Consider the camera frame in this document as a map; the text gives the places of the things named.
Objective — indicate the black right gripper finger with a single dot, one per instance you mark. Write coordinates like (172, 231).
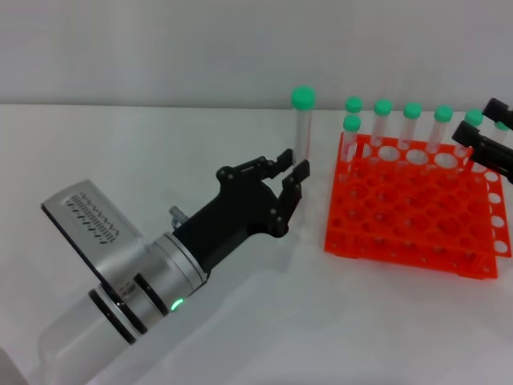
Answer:
(501, 111)
(487, 150)

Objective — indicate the orange test tube rack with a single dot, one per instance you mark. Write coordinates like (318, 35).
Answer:
(501, 208)
(405, 200)

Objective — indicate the silver slotted wrist camera box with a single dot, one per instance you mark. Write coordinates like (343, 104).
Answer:
(96, 224)

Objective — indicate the green-capped clear test tube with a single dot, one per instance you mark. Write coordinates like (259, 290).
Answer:
(501, 126)
(443, 114)
(352, 122)
(354, 104)
(382, 107)
(303, 120)
(474, 117)
(412, 110)

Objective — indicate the grey metal connector plug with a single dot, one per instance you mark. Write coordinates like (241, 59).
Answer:
(177, 216)

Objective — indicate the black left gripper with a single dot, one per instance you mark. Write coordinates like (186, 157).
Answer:
(236, 212)

